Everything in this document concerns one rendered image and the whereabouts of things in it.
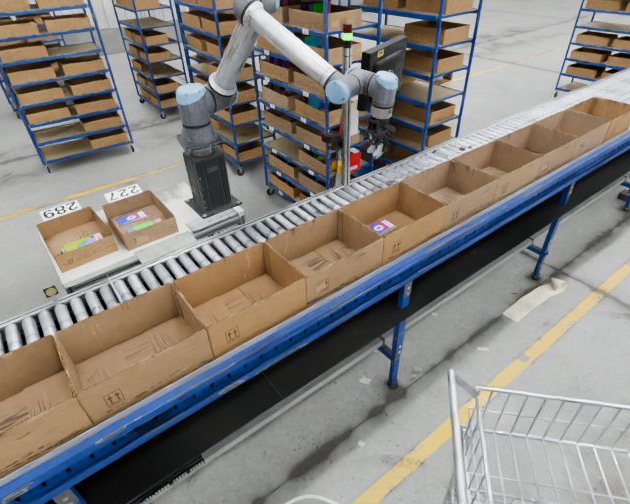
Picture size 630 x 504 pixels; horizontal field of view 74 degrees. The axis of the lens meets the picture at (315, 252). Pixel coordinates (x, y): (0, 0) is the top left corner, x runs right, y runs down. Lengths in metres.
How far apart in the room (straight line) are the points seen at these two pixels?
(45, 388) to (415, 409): 1.71
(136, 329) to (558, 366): 2.28
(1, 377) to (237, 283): 0.82
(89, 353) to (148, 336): 0.19
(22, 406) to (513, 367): 2.35
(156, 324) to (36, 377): 0.40
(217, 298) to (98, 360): 0.46
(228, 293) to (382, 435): 1.11
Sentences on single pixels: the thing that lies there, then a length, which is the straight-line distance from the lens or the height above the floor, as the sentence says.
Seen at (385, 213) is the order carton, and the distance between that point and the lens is 2.15.
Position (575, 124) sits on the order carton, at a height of 0.97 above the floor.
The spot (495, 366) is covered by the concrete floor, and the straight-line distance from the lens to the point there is 2.74.
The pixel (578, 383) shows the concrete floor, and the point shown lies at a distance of 2.85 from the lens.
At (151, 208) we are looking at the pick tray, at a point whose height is 0.76.
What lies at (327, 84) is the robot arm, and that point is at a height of 1.57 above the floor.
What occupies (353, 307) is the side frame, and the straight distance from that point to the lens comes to 1.76.
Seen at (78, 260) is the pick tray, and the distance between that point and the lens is 2.38.
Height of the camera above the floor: 2.04
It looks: 37 degrees down
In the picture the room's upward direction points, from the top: 2 degrees counter-clockwise
